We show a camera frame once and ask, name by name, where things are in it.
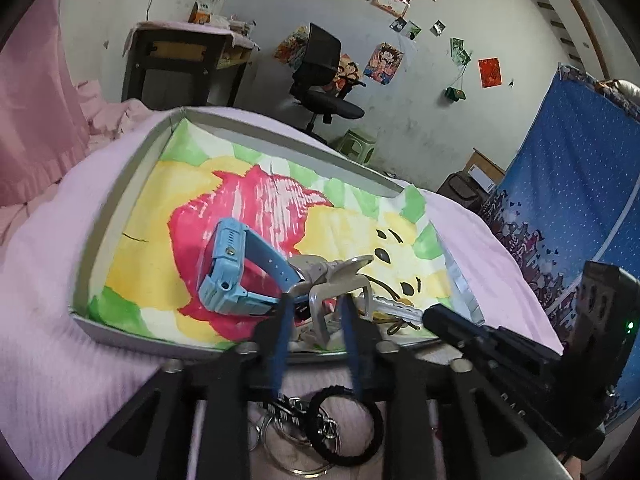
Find black office chair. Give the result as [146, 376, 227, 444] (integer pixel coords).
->
[289, 22, 367, 143]

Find blue printed curtain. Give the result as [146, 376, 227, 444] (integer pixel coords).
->
[477, 62, 640, 431]

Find colourful cartoon wall poster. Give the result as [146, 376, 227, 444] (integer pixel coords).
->
[272, 25, 311, 66]

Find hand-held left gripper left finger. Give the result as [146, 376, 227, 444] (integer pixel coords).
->
[57, 292, 296, 480]

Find silver key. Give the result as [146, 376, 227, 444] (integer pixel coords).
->
[372, 295, 426, 326]

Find green wall photos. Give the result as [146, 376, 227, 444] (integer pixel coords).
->
[450, 37, 473, 66]

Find pair of wall photos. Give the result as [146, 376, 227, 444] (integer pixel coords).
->
[390, 16, 422, 41]

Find cartoon children wall poster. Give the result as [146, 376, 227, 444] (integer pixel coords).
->
[332, 54, 366, 98]

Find red paper square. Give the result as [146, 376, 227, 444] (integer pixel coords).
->
[477, 57, 502, 89]

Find silver key ring bunch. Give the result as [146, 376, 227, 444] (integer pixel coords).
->
[257, 395, 341, 476]

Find tied pink curtain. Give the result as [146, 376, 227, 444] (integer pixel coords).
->
[0, 0, 103, 207]

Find grey claw hair clip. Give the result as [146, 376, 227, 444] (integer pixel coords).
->
[287, 255, 375, 291]

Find green plastic stool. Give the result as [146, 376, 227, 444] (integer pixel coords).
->
[334, 129, 381, 165]

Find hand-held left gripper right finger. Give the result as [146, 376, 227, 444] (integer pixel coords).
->
[337, 295, 576, 480]

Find dark wooden desk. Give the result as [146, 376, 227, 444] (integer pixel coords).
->
[122, 20, 261, 109]

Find orange carton box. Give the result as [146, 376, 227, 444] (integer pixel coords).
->
[190, 0, 216, 25]

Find grey shallow tray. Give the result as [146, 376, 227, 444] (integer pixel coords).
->
[72, 106, 486, 361]

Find anime character wall poster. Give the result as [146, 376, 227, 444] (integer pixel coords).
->
[363, 42, 405, 86]

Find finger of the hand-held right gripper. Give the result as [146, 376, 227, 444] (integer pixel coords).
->
[422, 303, 567, 377]

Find brown bag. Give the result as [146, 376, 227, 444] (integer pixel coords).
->
[437, 172, 483, 208]

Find blue smartwatch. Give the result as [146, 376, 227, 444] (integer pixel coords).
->
[196, 217, 306, 318]

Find thin brown hair band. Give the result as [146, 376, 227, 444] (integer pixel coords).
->
[370, 280, 423, 337]

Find silver metal buckle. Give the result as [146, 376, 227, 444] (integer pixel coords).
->
[306, 280, 376, 350]

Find black hair tie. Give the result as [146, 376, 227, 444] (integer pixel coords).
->
[306, 385, 386, 468]

